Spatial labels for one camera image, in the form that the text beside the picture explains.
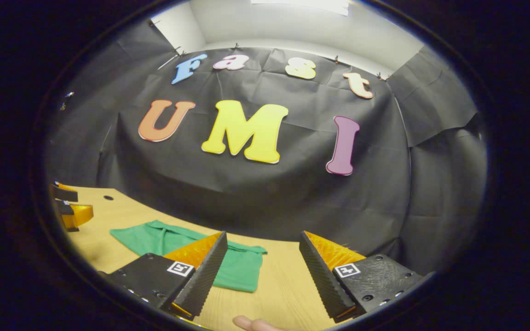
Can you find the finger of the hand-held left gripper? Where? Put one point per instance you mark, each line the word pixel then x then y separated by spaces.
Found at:
pixel 65 193
pixel 78 216

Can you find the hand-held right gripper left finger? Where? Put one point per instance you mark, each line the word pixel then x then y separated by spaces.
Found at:
pixel 205 280

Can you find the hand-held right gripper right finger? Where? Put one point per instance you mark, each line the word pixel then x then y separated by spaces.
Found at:
pixel 322 282

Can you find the green T-shirt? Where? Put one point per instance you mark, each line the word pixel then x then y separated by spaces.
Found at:
pixel 145 239

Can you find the black backdrop cloth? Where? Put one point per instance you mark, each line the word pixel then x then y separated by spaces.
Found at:
pixel 269 197

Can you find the ceiling light panel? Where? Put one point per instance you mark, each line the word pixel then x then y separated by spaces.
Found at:
pixel 302 5

